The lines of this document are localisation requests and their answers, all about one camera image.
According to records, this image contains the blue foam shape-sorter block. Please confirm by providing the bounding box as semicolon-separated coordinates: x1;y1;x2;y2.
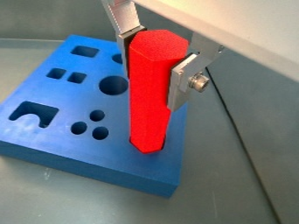
0;35;186;197

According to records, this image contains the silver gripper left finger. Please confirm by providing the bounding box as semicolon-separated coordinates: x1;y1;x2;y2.
101;0;145;76

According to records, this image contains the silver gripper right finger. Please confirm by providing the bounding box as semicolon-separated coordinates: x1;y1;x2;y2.
166;32;224;111

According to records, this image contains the red hexagonal prism bar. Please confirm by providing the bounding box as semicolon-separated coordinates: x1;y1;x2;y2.
128;30;188;153

